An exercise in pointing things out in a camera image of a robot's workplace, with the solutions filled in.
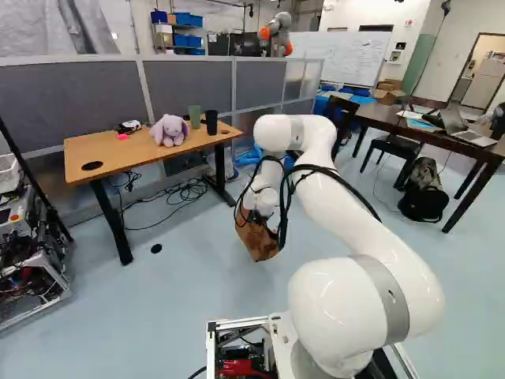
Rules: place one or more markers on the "black round floor disc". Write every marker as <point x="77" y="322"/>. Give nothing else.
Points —
<point x="156" y="248"/>

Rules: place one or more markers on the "green cup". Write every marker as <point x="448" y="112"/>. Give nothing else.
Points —
<point x="194" y="117"/>

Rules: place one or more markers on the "black and white device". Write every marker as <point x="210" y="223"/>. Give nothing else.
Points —
<point x="129" y="126"/>

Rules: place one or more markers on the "black chair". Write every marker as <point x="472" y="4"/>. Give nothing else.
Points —
<point x="394" y="147"/>

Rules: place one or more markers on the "small pink object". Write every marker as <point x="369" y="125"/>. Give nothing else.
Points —
<point x="122" y="136"/>

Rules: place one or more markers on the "grey partition wall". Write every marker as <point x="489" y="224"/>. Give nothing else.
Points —
<point x="79" y="102"/>

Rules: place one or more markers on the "metal equipment cart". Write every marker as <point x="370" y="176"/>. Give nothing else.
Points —
<point x="27" y="252"/>

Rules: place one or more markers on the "blue plastic bag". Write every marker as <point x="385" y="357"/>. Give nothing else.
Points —
<point x="246" y="160"/>

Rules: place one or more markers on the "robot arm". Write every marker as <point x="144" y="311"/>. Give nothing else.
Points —
<point x="347" y="221"/>

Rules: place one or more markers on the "black backpack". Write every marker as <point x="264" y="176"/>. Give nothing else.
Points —
<point x="424" y="197"/>

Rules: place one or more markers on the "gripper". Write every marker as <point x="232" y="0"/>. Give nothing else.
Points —
<point x="259" y="219"/>

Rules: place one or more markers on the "purple plush bunny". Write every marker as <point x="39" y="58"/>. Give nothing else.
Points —
<point x="169" y="130"/>

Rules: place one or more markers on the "wooden table with black legs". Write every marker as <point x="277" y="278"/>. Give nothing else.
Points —
<point x="134" y="152"/>

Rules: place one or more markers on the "brown paper bag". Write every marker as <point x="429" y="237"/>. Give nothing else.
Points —
<point x="258" y="245"/>

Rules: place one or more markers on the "black cup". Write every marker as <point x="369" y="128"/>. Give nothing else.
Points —
<point x="211" y="123"/>

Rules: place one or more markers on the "dark brown table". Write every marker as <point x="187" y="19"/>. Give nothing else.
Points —
<point x="414" y="130"/>

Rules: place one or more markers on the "grey laptop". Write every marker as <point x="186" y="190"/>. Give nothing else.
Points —
<point x="461" y="126"/>

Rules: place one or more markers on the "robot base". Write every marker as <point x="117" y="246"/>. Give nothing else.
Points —
<point x="244" y="347"/>

